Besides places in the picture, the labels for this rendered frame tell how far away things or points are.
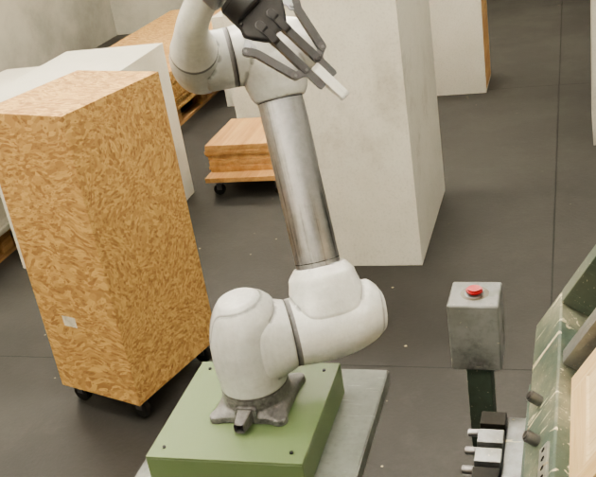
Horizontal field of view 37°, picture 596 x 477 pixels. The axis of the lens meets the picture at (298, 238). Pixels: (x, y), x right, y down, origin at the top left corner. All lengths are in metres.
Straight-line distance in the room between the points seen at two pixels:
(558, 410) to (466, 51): 5.05
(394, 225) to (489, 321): 2.15
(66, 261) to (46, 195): 0.26
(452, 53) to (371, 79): 2.75
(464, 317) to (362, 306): 0.30
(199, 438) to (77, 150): 1.37
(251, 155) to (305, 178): 3.50
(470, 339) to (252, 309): 0.57
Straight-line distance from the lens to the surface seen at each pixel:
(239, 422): 1.97
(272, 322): 1.92
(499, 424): 2.03
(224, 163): 5.48
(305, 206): 1.93
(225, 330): 1.91
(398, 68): 3.97
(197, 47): 1.80
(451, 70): 6.75
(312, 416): 2.00
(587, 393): 1.82
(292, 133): 1.93
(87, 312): 3.42
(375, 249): 4.33
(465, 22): 6.65
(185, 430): 2.05
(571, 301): 2.17
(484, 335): 2.17
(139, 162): 3.31
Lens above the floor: 2.01
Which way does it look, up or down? 25 degrees down
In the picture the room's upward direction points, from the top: 9 degrees counter-clockwise
